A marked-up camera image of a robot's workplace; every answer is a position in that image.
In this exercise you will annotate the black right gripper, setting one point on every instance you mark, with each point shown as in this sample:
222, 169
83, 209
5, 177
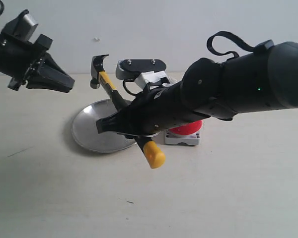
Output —
139, 119

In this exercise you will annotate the red dome push button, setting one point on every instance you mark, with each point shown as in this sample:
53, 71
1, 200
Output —
188, 134

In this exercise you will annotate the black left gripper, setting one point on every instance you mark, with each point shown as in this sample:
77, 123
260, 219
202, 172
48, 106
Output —
19, 58

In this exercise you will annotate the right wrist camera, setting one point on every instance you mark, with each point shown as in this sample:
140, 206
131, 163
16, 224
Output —
143, 72

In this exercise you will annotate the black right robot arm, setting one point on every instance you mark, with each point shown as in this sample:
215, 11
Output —
256, 82

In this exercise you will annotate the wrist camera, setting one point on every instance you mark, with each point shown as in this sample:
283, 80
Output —
143, 72
22, 27

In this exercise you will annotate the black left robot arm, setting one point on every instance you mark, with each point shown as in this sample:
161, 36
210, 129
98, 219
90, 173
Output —
3, 39

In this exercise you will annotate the yellow black claw hammer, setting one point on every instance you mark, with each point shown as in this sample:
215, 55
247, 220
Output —
153, 154

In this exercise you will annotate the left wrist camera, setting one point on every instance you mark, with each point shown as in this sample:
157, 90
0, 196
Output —
22, 27

